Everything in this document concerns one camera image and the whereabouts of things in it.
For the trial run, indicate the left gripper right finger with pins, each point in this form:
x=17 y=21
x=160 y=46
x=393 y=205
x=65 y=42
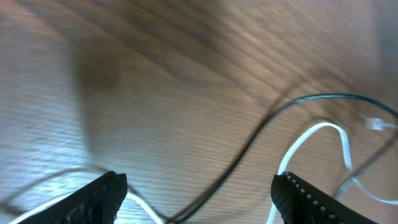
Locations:
x=299 y=202

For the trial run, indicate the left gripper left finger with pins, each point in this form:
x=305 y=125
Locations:
x=96 y=203

